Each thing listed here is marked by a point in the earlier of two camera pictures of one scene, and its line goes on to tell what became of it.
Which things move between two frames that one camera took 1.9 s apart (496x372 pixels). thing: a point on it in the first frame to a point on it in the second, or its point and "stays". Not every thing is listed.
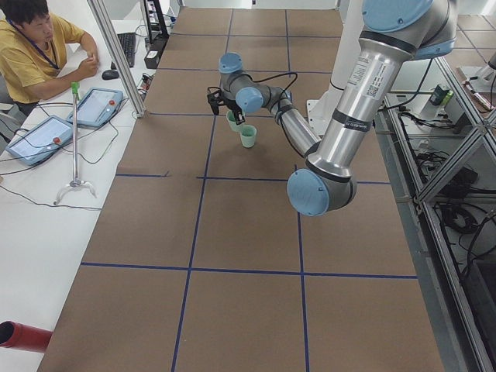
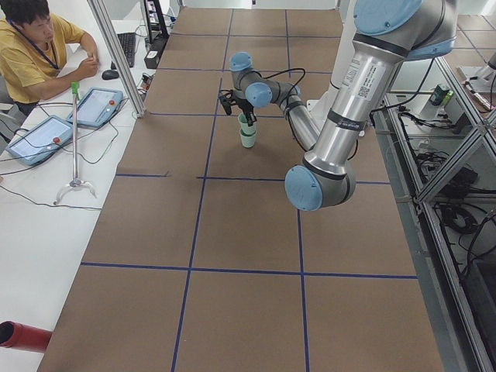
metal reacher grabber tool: (75, 182) stays
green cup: (230, 117) to (246, 130)
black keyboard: (127, 42) stays
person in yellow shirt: (33, 48) stays
